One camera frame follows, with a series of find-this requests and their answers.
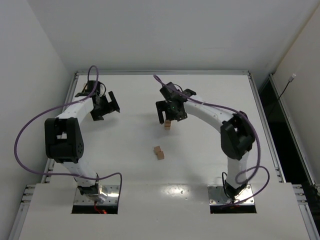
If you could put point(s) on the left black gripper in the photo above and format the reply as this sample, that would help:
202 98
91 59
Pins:
105 108

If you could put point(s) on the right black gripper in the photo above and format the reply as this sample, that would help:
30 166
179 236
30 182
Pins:
168 107

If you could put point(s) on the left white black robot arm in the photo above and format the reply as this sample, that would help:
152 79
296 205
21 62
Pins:
64 142

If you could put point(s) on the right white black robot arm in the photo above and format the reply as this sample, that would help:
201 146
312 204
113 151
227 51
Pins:
236 136

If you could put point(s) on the front left wooden block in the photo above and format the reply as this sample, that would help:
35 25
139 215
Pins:
160 155

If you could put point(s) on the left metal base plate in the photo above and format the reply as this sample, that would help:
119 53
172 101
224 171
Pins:
109 196

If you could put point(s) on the metal base plate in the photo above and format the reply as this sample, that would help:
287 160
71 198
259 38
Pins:
217 196
109 196

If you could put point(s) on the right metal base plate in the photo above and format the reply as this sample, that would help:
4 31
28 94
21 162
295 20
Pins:
217 196

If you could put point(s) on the black wall cable white plug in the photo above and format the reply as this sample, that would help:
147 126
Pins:
290 80

